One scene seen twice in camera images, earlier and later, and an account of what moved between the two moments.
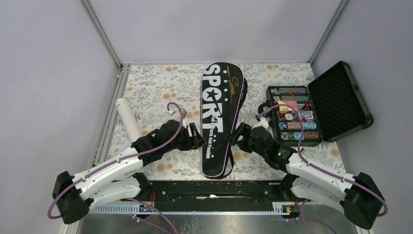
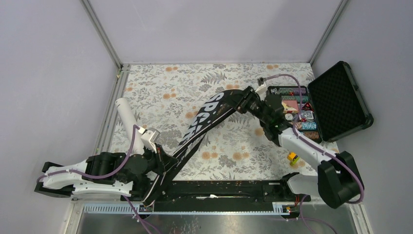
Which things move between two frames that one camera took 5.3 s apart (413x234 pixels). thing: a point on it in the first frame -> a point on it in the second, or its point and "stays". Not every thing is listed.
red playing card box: [286, 109] stays
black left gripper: [194, 142] -> [163, 160]
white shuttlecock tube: [128, 120] stays
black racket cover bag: [224, 90] -> [220, 105]
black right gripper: [244, 129] -> [247, 95]
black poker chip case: [330, 107] stays
